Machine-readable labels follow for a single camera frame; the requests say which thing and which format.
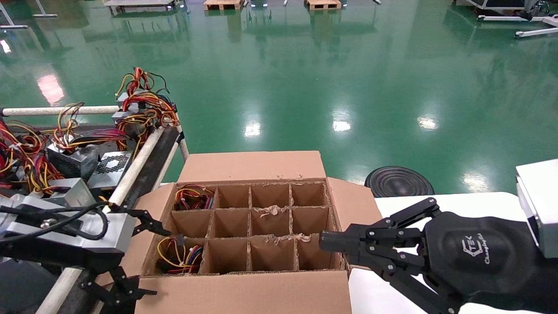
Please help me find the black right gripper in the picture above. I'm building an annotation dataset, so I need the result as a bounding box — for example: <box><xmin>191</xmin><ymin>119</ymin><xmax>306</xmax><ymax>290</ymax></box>
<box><xmin>320</xmin><ymin>197</ymin><xmax>558</xmax><ymax>314</ymax></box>

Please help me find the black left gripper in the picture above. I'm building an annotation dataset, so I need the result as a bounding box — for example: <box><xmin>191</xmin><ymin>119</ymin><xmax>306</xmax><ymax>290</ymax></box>
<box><xmin>0</xmin><ymin>208</ymin><xmax>172</xmax><ymax>308</ymax></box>

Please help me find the grey power supply with wires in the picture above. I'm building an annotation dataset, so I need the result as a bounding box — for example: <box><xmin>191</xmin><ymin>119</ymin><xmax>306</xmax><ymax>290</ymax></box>
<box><xmin>116</xmin><ymin>67</ymin><xmax>169</xmax><ymax>103</ymax></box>
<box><xmin>156</xmin><ymin>235</ymin><xmax>204</xmax><ymax>274</ymax></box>
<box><xmin>174</xmin><ymin>184</ymin><xmax>215</xmax><ymax>211</ymax></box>
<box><xmin>112</xmin><ymin>94</ymin><xmax>180</xmax><ymax>144</ymax></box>

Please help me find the brown cardboard box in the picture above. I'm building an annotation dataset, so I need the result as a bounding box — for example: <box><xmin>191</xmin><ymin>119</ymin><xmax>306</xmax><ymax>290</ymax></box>
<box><xmin>95</xmin><ymin>151</ymin><xmax>385</xmax><ymax>314</ymax></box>

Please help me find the black round ribbed disc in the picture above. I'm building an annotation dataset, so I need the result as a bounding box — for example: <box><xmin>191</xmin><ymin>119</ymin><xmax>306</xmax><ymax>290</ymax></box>
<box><xmin>364</xmin><ymin>166</ymin><xmax>436</xmax><ymax>199</ymax></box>

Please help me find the silver power supply round grille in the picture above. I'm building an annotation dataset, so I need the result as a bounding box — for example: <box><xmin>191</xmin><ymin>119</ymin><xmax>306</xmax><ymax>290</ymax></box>
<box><xmin>46</xmin><ymin>177</ymin><xmax>103</xmax><ymax>208</ymax></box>

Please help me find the power supply with hexagonal grille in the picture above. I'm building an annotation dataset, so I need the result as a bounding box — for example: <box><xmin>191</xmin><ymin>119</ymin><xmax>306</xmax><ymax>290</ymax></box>
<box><xmin>87</xmin><ymin>150</ymin><xmax>134</xmax><ymax>190</ymax></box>

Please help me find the dark mesh-sided power supply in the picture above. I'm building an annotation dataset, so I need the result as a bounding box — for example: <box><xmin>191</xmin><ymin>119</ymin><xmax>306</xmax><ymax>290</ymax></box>
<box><xmin>46</xmin><ymin>102</ymin><xmax>129</xmax><ymax>179</ymax></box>

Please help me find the cardboard cell divider grid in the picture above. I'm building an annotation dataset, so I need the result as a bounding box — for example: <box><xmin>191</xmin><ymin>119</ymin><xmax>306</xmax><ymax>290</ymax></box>
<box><xmin>150</xmin><ymin>182</ymin><xmax>343</xmax><ymax>274</ymax></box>

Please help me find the wooden pallet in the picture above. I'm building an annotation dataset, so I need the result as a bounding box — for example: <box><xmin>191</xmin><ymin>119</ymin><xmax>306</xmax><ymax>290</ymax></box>
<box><xmin>203</xmin><ymin>0</ymin><xmax>245</xmax><ymax>11</ymax></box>
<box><xmin>304</xmin><ymin>0</ymin><xmax>343</xmax><ymax>10</ymax></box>

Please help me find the grey metal table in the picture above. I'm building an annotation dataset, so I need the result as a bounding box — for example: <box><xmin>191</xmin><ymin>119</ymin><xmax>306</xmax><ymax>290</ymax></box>
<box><xmin>102</xmin><ymin>0</ymin><xmax>186</xmax><ymax>16</ymax></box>

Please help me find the white stand foot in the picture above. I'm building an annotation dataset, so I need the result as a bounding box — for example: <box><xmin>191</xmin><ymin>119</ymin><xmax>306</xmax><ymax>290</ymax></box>
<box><xmin>33</xmin><ymin>0</ymin><xmax>58</xmax><ymax>19</ymax></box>
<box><xmin>0</xmin><ymin>2</ymin><xmax>29</xmax><ymax>30</ymax></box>

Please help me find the white stand leg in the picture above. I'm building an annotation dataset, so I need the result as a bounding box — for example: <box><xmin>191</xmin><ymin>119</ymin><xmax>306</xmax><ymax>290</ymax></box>
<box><xmin>515</xmin><ymin>26</ymin><xmax>558</xmax><ymax>39</ymax></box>

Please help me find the dark machine on wheels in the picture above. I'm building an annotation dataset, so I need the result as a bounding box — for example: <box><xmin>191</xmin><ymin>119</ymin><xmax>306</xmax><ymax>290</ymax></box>
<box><xmin>453</xmin><ymin>0</ymin><xmax>551</xmax><ymax>14</ymax></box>

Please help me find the black left wrist camera cable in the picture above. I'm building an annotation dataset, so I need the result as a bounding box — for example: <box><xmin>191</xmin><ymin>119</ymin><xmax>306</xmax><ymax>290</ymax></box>
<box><xmin>0</xmin><ymin>201</ymin><xmax>109</xmax><ymax>239</ymax></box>

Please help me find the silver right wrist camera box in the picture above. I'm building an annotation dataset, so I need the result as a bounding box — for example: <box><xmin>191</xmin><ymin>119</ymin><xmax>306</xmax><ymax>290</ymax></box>
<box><xmin>516</xmin><ymin>159</ymin><xmax>558</xmax><ymax>259</ymax></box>

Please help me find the dark power supply with wires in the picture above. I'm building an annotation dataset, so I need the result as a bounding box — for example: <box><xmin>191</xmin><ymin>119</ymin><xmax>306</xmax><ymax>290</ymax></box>
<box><xmin>0</xmin><ymin>120</ymin><xmax>61</xmax><ymax>197</ymax></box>

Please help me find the white pipe frame cart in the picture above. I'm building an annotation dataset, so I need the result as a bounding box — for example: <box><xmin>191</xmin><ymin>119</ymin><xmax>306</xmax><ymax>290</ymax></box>
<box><xmin>0</xmin><ymin>106</ymin><xmax>191</xmax><ymax>314</ymax></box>

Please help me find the white stand frame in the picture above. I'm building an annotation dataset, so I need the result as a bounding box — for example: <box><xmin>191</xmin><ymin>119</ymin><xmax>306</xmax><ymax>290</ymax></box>
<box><xmin>476</xmin><ymin>14</ymin><xmax>558</xmax><ymax>23</ymax></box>

